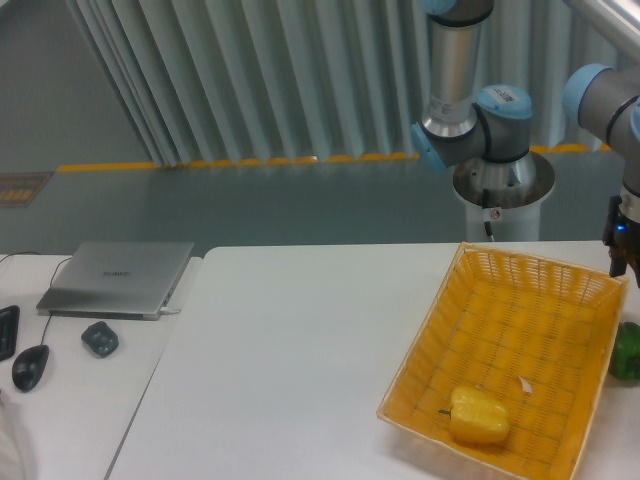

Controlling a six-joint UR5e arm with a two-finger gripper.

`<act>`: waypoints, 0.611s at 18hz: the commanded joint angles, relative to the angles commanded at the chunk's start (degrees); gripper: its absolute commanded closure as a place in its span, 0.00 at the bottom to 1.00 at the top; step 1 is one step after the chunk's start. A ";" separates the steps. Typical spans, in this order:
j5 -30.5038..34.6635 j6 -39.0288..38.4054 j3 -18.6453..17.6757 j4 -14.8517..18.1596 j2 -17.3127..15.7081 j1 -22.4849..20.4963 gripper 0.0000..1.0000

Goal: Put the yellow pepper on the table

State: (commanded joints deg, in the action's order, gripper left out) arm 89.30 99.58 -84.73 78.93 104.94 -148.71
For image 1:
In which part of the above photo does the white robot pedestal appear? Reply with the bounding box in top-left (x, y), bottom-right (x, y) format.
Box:
top-left (453, 152), bottom-right (555, 242)

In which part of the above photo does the yellow bell pepper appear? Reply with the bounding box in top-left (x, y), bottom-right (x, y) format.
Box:
top-left (438, 386), bottom-right (510, 445)

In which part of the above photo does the black base cable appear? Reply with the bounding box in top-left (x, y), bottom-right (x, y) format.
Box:
top-left (481, 188), bottom-right (496, 244)

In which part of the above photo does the black mouse cable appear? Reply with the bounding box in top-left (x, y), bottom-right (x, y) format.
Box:
top-left (0, 252), bottom-right (71, 347)

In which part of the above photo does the green bell pepper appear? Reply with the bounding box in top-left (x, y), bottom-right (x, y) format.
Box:
top-left (608, 322), bottom-right (639, 381)

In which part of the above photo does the grey pleated curtain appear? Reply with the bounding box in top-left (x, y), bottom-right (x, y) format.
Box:
top-left (69, 1), bottom-right (430, 167)

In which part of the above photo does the silver laptop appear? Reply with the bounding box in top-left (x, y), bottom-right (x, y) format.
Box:
top-left (36, 241), bottom-right (193, 320)

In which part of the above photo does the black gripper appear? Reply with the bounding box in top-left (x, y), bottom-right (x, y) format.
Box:
top-left (602, 195), bottom-right (639, 277)

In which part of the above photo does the black small controller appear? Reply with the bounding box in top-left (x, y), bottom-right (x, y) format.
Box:
top-left (81, 321), bottom-right (119, 358)

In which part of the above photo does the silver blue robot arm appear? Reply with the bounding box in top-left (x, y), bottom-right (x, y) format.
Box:
top-left (411, 1), bottom-right (639, 276)

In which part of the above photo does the black computer mouse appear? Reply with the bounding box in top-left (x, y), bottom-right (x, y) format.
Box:
top-left (12, 344), bottom-right (50, 393)

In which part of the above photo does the white paper scrap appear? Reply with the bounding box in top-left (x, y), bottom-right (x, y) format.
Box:
top-left (518, 376), bottom-right (533, 394)

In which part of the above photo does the yellow wicker basket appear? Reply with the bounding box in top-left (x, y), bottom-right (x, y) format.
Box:
top-left (377, 243), bottom-right (628, 479)

